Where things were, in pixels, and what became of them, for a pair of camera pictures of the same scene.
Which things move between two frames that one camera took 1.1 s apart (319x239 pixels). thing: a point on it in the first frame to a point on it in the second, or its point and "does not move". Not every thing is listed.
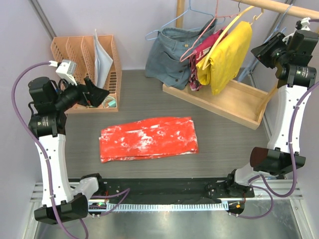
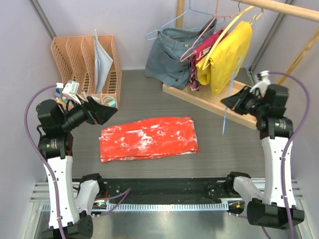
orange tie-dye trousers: (170, 137) does not move
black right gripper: (279, 40) to (237, 101)
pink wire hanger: (216, 18) does not move
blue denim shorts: (171, 45) does not move
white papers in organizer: (102, 60) does not move
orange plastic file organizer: (81, 49) does not move
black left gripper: (89, 94) to (94, 112)
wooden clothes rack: (238, 101) does not move
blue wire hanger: (266, 39) to (239, 60)
